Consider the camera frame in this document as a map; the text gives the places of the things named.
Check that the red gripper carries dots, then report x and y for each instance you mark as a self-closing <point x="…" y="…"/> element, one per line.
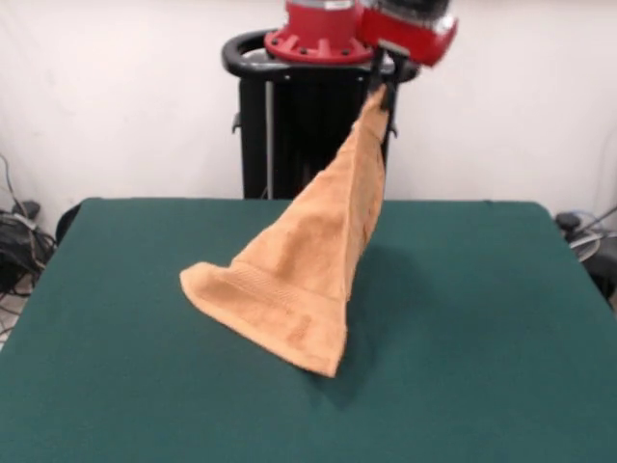
<point x="410" y="36"/>

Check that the tan terry towel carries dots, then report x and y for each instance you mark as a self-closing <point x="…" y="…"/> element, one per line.
<point x="299" y="270"/>

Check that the dark green table cloth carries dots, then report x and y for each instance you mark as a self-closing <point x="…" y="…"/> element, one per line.
<point x="120" y="362"/>

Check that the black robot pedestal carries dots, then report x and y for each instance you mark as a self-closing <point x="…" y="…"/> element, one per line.
<point x="270" y="144"/>

